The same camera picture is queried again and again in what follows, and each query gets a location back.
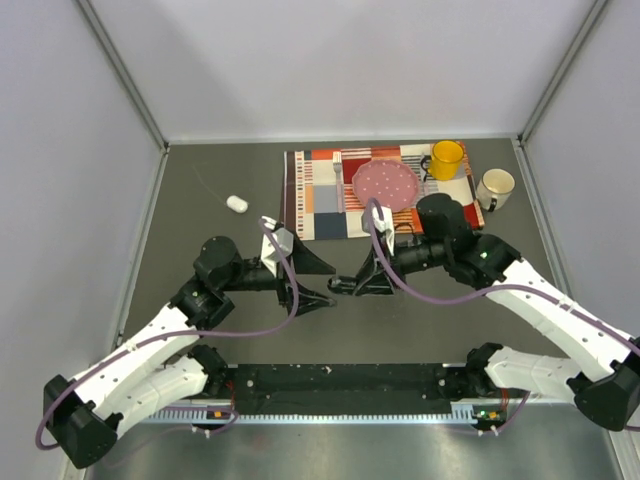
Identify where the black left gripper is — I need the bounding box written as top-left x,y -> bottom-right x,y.
221,231 -> 337,315

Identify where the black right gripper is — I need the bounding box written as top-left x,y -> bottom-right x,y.
353,233 -> 450,295

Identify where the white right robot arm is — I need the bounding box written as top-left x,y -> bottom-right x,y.
364,194 -> 639,431

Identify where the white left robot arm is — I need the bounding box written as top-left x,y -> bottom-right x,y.
38,226 -> 335,469

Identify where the white earbud case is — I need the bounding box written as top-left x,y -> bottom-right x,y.
225,195 -> 249,214

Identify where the colourful patterned placemat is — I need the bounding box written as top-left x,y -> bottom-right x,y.
280,143 -> 485,241

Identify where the pink polka dot plate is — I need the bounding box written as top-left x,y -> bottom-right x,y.
352,160 -> 421,213

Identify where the pink knife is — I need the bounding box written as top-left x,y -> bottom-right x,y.
422,170 -> 430,196

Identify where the pink fork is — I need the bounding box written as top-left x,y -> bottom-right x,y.
332,151 -> 345,213

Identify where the yellow mug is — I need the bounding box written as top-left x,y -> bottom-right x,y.
427,140 -> 464,181

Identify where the white enamel mug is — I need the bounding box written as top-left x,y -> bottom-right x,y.
476,168 -> 516,212

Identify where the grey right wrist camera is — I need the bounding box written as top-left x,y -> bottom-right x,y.
361,207 -> 395,256

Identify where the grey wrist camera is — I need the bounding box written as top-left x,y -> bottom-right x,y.
260,227 -> 294,277
361,207 -> 395,256

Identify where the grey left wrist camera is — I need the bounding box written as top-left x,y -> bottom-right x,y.
260,227 -> 294,277

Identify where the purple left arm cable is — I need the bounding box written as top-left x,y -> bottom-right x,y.
34,215 -> 301,454

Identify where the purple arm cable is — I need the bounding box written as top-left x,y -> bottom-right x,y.
34,215 -> 301,454
363,197 -> 640,436

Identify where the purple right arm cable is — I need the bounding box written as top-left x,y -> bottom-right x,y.
363,197 -> 640,436

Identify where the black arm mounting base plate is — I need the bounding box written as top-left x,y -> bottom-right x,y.
232,364 -> 463,414

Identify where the slotted grey cable duct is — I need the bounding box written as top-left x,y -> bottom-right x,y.
142,404 -> 506,425

